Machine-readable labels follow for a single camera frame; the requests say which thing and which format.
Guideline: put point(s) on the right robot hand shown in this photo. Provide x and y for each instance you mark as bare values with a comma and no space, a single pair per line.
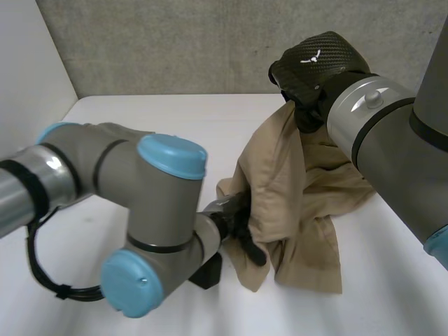
311,73

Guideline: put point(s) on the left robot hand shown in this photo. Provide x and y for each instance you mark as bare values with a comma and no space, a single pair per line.
241,224

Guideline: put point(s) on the beige shorts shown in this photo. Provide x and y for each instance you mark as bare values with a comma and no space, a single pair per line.
297,196

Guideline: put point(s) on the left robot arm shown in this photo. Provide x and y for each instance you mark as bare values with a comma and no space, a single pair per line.
154,196

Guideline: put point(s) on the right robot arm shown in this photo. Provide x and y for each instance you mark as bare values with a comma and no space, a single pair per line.
395,133

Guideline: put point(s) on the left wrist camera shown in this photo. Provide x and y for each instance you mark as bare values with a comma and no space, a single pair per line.
208,273

